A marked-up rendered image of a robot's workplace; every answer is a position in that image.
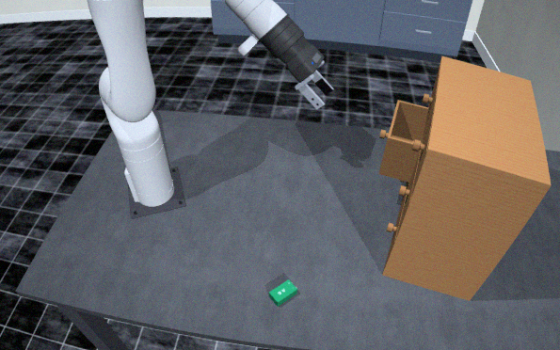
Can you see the tan wooden chest of drawers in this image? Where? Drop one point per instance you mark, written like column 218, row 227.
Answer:
column 484, row 173

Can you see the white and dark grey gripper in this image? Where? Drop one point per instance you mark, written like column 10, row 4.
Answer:
column 271, row 26

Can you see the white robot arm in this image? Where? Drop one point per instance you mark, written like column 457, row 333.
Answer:
column 120, row 25

